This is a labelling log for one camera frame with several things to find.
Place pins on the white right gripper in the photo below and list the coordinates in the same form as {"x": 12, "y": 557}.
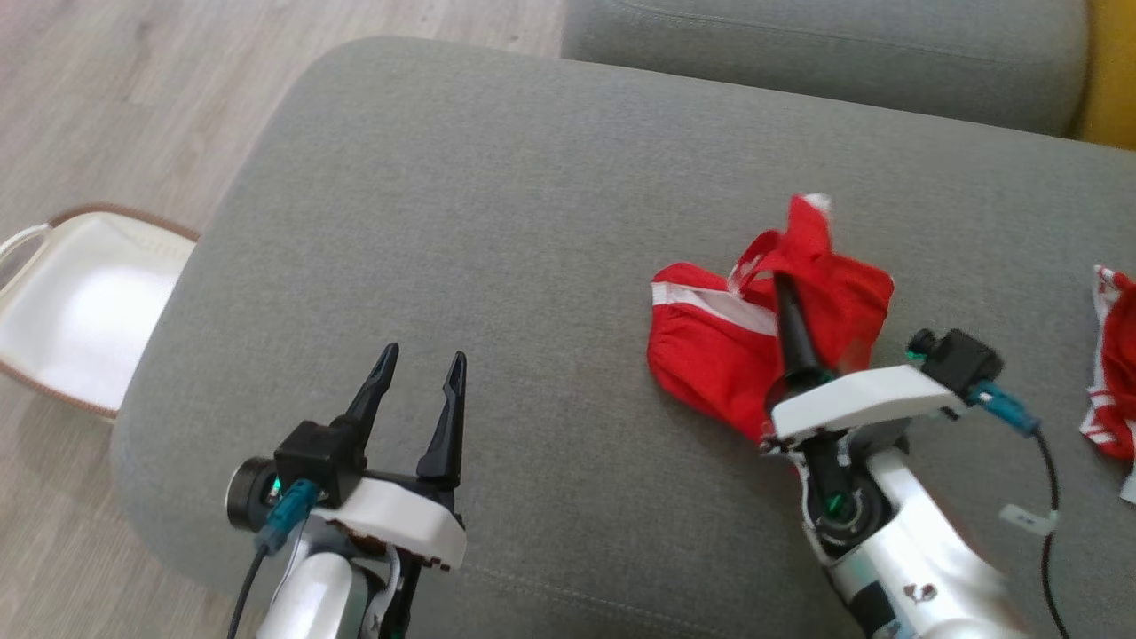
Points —
{"x": 861, "y": 399}

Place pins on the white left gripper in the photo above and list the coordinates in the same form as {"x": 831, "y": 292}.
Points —
{"x": 399, "y": 519}

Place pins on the red mesh shorts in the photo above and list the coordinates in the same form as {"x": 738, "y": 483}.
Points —
{"x": 710, "y": 355}

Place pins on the red jersey with white sleeves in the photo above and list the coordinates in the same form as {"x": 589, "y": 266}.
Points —
{"x": 1120, "y": 355}

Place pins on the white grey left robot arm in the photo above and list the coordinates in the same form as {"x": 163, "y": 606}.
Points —
{"x": 315, "y": 595}

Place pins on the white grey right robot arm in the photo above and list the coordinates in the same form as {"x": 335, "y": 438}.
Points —
{"x": 914, "y": 550}

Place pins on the grey sofa seat cushion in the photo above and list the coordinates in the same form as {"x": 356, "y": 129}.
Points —
{"x": 488, "y": 222}

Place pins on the grey sofa back cushion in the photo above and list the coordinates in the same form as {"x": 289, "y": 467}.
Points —
{"x": 799, "y": 53}

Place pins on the white laundry basket brown rim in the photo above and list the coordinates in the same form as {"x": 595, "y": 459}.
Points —
{"x": 80, "y": 311}

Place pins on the yellow pillow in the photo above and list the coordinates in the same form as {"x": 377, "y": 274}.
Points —
{"x": 1114, "y": 71}

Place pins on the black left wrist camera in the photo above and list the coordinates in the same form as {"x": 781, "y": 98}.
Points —
{"x": 315, "y": 457}

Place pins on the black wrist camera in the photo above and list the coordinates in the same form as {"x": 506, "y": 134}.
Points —
{"x": 958, "y": 359}
{"x": 315, "y": 457}

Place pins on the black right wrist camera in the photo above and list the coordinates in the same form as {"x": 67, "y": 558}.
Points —
{"x": 958, "y": 359}

